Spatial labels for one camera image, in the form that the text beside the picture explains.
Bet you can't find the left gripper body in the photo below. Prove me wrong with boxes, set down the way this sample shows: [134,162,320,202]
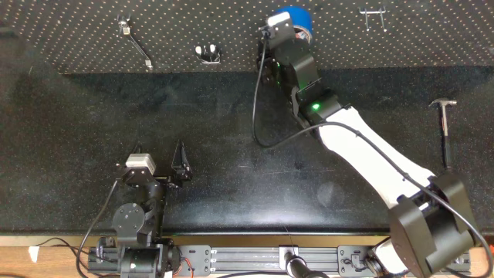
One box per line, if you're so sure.
[117,164,193,189]

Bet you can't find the wrench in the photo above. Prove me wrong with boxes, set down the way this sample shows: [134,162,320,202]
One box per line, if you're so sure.
[117,21,154,72]

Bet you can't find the black and white pliers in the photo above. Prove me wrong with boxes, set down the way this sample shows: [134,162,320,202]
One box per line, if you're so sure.
[194,43,222,66]

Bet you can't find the roll of blue tape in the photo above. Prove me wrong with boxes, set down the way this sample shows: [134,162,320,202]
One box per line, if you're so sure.
[275,5,315,44]

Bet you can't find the black pegboard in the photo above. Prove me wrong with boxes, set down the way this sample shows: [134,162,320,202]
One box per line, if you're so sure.
[0,0,494,75]

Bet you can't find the hammer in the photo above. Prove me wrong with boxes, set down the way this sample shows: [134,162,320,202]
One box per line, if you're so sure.
[428,97,458,171]

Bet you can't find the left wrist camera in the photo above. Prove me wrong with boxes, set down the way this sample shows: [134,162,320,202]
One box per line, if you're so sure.
[125,152,157,175]

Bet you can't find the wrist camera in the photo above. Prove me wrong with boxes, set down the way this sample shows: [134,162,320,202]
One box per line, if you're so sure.
[266,11,293,31]
[125,152,157,175]

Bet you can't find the black cable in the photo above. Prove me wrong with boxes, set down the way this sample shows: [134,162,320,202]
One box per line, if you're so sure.
[251,32,494,278]
[75,179,120,278]

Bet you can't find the mounting rail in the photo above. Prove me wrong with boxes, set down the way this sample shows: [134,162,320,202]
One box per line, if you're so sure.
[87,242,472,278]

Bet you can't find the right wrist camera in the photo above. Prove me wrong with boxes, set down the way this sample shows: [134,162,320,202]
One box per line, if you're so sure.
[266,11,293,31]

